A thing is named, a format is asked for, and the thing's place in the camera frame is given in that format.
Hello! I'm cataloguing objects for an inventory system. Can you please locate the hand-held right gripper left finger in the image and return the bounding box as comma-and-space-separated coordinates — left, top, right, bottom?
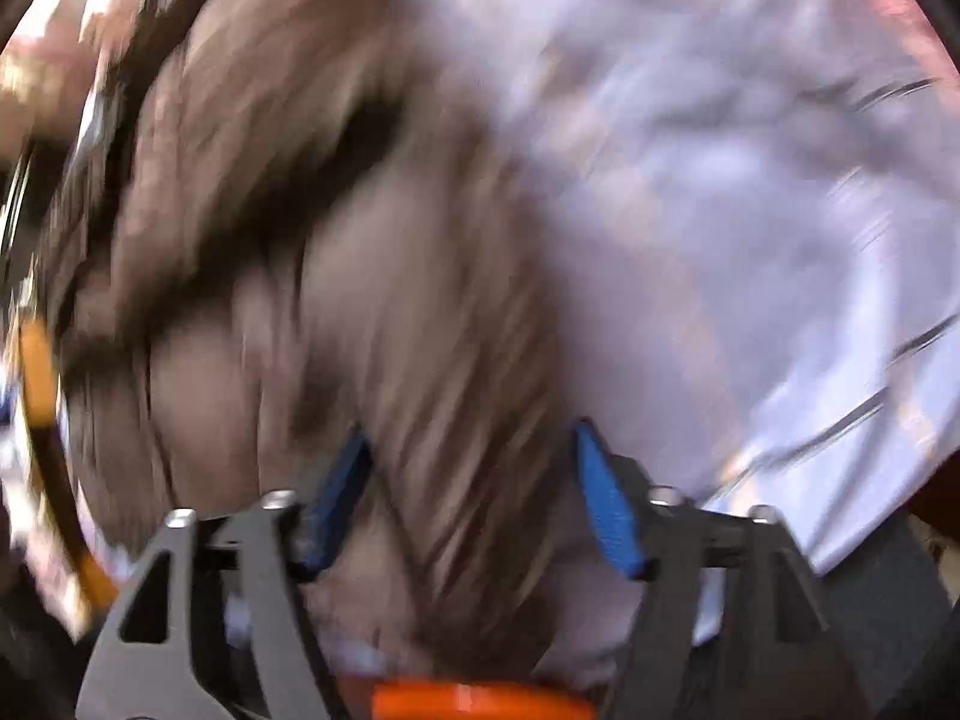
75, 431, 376, 720

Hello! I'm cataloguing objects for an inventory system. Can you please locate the blue plaid bedsheet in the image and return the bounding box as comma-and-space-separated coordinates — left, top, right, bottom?
360, 0, 960, 646

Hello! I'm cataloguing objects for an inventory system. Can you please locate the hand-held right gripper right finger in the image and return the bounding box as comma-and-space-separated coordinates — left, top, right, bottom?
571, 418, 875, 720

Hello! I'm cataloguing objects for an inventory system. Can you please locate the brown down jacket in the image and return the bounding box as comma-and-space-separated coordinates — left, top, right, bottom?
37, 0, 601, 698

